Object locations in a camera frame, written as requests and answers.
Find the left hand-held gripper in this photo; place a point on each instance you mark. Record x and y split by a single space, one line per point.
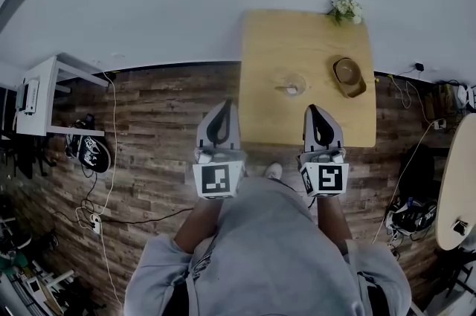
215 178

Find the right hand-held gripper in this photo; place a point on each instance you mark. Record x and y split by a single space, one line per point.
329 177

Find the clear glass cup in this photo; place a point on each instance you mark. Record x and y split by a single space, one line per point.
299 78

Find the small gold spoon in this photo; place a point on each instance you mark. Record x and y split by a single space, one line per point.
282 87

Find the person's left forearm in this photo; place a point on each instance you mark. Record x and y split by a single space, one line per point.
199 225

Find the person's right forearm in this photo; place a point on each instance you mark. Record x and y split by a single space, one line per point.
332 221

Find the person's white shoe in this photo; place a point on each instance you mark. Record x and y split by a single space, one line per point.
273 171

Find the tan tray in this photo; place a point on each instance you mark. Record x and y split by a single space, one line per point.
357 89

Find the brown bowl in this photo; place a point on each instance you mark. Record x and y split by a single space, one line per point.
347 70

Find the black backpack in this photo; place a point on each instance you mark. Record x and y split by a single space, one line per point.
416 169

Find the small white socket adapter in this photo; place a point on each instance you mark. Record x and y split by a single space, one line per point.
439 123

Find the black and white gear pile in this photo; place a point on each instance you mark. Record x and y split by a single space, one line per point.
413 218

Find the person's grey hoodie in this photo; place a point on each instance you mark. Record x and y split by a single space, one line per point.
267 251

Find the black bag with white print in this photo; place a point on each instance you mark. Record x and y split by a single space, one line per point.
93 154

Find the white flower bouquet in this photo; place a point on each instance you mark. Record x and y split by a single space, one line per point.
346 7

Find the round wooden table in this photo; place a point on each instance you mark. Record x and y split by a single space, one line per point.
457 188

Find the white router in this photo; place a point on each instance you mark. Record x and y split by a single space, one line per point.
466 95

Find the white power strip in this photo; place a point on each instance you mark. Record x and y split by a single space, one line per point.
96 223

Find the small white box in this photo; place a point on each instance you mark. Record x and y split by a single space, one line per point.
460 227

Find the white shelf unit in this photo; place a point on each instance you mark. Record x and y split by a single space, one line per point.
37 121

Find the white ribbed device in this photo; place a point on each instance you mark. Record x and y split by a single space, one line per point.
28 97

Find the black wall adapter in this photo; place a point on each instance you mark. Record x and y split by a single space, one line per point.
419 66

